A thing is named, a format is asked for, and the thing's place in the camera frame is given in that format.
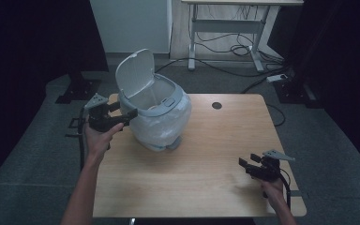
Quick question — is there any white cabinet panel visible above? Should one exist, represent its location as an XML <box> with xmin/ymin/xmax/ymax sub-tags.
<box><xmin>89</xmin><ymin>0</ymin><xmax>173</xmax><ymax>54</ymax></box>

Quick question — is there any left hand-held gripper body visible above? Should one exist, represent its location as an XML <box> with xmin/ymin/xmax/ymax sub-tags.
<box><xmin>83</xmin><ymin>93</ymin><xmax>125</xmax><ymax>133</ymax></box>

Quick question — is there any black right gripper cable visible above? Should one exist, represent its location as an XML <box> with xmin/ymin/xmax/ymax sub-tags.
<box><xmin>278</xmin><ymin>168</ymin><xmax>293</xmax><ymax>211</ymax></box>

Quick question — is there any white lidded trash can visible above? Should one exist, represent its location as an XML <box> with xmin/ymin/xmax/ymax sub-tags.
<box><xmin>114</xmin><ymin>48</ymin><xmax>192</xmax><ymax>153</ymax></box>

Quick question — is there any black stand base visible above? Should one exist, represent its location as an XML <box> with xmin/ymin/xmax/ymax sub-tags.
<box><xmin>274</xmin><ymin>77</ymin><xmax>323</xmax><ymax>110</ymax></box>
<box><xmin>54</xmin><ymin>72</ymin><xmax>102</xmax><ymax>105</ymax></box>

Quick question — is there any translucent plastic trash bag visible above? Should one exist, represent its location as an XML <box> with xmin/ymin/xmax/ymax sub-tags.
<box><xmin>127</xmin><ymin>92</ymin><xmax>192</xmax><ymax>148</ymax></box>

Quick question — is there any person's left hand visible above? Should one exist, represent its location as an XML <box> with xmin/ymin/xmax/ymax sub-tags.
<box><xmin>83</xmin><ymin>122</ymin><xmax>126</xmax><ymax>164</ymax></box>

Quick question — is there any black floor cable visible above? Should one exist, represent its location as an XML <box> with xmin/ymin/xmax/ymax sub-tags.
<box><xmin>155</xmin><ymin>57</ymin><xmax>290</xmax><ymax>95</ymax></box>

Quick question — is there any white power strip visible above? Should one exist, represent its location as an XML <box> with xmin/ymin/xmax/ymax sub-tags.
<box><xmin>265</xmin><ymin>73</ymin><xmax>289</xmax><ymax>84</ymax></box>

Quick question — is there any black cable loop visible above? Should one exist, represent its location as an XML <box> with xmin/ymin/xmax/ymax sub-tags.
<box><xmin>265</xmin><ymin>103</ymin><xmax>286</xmax><ymax>128</ymax></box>

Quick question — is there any white metal frame desk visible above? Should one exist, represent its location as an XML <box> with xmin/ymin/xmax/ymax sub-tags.
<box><xmin>181</xmin><ymin>0</ymin><xmax>305</xmax><ymax>73</ymax></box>

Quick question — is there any person's right hand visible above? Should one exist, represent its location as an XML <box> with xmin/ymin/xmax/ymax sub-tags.
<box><xmin>260</xmin><ymin>178</ymin><xmax>286</xmax><ymax>211</ymax></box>

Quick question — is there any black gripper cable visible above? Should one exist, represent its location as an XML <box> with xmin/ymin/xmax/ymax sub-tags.
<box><xmin>78</xmin><ymin>107</ymin><xmax>88</xmax><ymax>172</ymax></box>
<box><xmin>278</xmin><ymin>168</ymin><xmax>293</xmax><ymax>211</ymax></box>

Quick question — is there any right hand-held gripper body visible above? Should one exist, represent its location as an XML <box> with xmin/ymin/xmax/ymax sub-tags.
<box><xmin>246</xmin><ymin>149</ymin><xmax>296</xmax><ymax>183</ymax></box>

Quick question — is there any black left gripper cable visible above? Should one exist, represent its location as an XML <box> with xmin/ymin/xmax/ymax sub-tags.
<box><xmin>78</xmin><ymin>107</ymin><xmax>88</xmax><ymax>172</ymax></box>

